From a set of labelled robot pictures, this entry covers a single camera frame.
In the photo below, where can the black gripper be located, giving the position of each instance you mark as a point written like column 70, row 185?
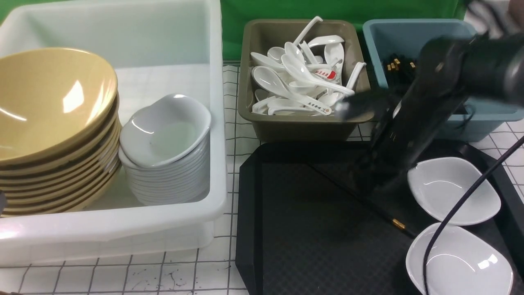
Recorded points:
column 414, row 121

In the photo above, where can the white square dish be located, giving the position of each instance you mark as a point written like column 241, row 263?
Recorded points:
column 438, row 184
column 461, row 263

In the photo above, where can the black chopstick gold band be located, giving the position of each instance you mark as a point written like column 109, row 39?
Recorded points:
column 382, row 213

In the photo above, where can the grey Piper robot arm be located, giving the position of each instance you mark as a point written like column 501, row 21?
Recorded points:
column 492, row 69

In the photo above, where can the pile of black chopsticks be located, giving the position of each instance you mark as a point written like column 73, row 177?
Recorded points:
column 399, row 69

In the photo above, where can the teal plastic bin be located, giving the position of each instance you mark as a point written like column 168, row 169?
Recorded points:
column 406, row 37

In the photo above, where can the pile of white spoons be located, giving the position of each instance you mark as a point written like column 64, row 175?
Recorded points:
column 303, row 77

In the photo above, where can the black serving tray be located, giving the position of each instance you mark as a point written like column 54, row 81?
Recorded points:
column 300, row 233

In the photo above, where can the olive plastic bin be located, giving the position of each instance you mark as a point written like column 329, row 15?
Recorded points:
column 262, row 34

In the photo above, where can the green backdrop cloth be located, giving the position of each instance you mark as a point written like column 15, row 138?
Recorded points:
column 286, row 10

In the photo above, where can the stack of white dishes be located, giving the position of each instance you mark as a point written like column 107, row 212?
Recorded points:
column 165, row 151

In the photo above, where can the large white plastic tub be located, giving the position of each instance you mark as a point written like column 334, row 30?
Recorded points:
column 116, row 224

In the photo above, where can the stack of yellow bowls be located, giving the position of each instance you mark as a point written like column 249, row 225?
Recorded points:
column 60, row 130

